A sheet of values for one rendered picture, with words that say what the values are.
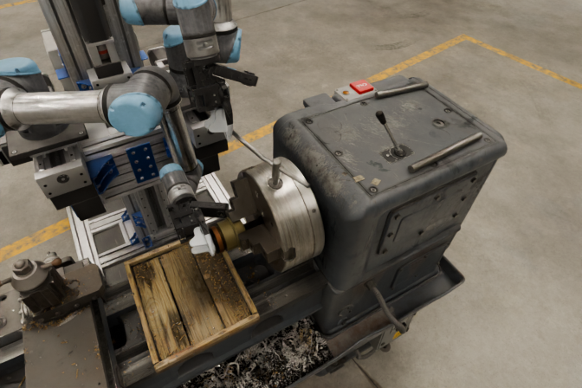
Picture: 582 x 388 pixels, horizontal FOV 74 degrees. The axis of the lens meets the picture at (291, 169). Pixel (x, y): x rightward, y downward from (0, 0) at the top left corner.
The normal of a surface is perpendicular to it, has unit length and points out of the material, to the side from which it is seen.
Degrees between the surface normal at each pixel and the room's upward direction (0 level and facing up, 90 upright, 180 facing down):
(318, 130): 0
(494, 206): 0
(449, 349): 0
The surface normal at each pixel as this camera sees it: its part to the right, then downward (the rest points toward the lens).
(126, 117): 0.06, 0.69
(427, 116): 0.03, -0.71
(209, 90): 0.47, 0.33
